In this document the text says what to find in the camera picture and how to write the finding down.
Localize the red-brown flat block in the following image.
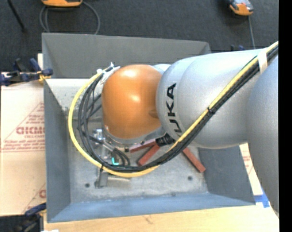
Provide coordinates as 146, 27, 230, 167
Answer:
137, 144, 162, 167
130, 139, 157, 154
181, 147, 206, 174

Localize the black cylinder on white bracket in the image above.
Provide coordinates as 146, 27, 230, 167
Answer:
154, 132, 175, 147

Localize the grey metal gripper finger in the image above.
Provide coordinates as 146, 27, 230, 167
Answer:
95, 169, 109, 189

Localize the grey metal bin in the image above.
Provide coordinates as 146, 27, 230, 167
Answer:
41, 32, 257, 223

